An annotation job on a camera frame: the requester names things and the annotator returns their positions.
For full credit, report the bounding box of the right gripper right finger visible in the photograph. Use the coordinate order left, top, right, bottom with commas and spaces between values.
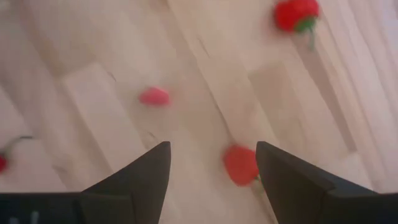
255, 141, 380, 224

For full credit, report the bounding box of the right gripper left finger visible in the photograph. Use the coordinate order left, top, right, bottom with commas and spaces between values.
79, 141, 172, 224

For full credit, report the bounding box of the red toy strawberry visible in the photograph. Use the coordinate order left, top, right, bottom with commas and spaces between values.
222, 144, 261, 187
273, 0, 320, 50

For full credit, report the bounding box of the pink toy raspberry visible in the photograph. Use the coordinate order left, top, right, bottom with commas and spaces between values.
138, 86, 171, 108

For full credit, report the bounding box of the red toy cherry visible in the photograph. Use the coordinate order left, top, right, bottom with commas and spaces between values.
0, 135, 34, 174

